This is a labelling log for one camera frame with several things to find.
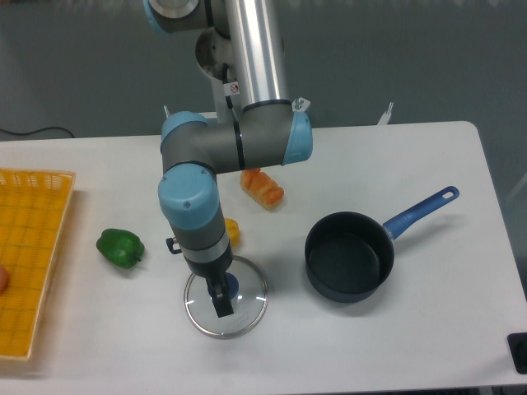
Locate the black device at table edge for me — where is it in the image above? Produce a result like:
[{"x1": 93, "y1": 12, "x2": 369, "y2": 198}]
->
[{"x1": 507, "y1": 332, "x2": 527, "y2": 374}]

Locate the white table bracket right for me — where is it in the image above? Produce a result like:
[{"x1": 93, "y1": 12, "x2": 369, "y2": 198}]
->
[{"x1": 377, "y1": 101, "x2": 394, "y2": 126}]

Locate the red fruit in basket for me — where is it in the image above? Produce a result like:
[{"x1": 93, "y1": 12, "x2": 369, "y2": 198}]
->
[{"x1": 0, "y1": 265, "x2": 9, "y2": 293}]

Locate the green bell pepper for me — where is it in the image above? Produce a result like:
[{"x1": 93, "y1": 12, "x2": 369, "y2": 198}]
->
[{"x1": 96, "y1": 228, "x2": 145, "y2": 269}]

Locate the yellow woven basket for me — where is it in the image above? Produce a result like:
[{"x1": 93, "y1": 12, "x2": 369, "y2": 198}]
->
[{"x1": 1, "y1": 168, "x2": 76, "y2": 361}]

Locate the glass pot lid blue knob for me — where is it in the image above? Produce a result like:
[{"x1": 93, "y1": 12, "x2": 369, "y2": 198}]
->
[{"x1": 184, "y1": 256, "x2": 268, "y2": 339}]

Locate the orange bread loaf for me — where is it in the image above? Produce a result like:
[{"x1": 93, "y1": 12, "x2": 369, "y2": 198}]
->
[{"x1": 240, "y1": 168, "x2": 285, "y2": 210}]

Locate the dark saucepan blue handle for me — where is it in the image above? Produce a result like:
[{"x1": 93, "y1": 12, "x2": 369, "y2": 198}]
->
[{"x1": 304, "y1": 186, "x2": 459, "y2": 304}]

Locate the black cable on floor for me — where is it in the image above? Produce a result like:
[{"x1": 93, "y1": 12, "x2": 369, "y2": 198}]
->
[{"x1": 0, "y1": 126, "x2": 76, "y2": 139}]

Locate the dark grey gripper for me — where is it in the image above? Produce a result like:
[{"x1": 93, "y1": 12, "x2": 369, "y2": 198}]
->
[{"x1": 185, "y1": 254, "x2": 234, "y2": 318}]

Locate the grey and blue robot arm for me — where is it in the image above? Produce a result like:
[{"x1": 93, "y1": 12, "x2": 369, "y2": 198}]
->
[{"x1": 143, "y1": 1, "x2": 313, "y2": 317}]

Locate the yellow bell pepper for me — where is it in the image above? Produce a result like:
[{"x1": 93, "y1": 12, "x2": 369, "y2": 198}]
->
[{"x1": 225, "y1": 218, "x2": 241, "y2": 248}]

